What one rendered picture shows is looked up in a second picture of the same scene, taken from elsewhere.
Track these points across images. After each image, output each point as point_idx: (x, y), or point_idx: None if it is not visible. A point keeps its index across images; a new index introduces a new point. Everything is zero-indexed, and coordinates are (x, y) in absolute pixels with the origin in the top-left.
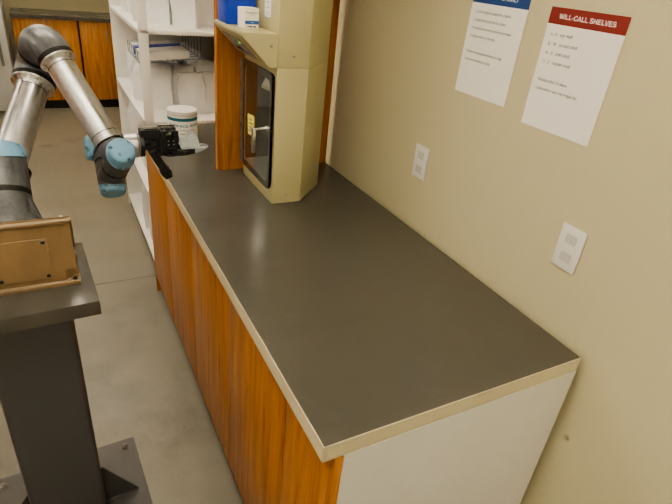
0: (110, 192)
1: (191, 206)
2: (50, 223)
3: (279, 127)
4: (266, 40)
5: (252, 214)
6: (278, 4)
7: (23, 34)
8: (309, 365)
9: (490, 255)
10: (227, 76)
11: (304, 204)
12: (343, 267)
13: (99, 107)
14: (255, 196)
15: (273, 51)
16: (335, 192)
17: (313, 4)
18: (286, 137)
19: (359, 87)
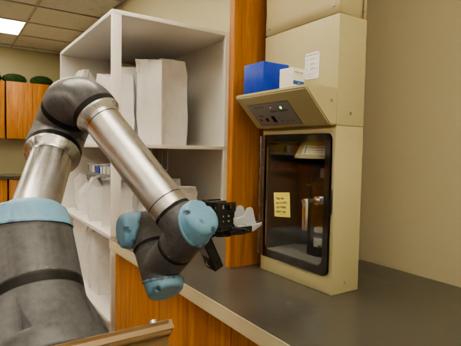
0: (165, 290)
1: (239, 309)
2: (140, 338)
3: (338, 195)
4: (326, 93)
5: (324, 309)
6: (335, 58)
7: (55, 85)
8: None
9: None
10: (241, 158)
11: (368, 292)
12: None
13: (159, 164)
14: (302, 290)
15: (333, 106)
16: (382, 277)
17: (365, 59)
18: (344, 207)
19: (374, 161)
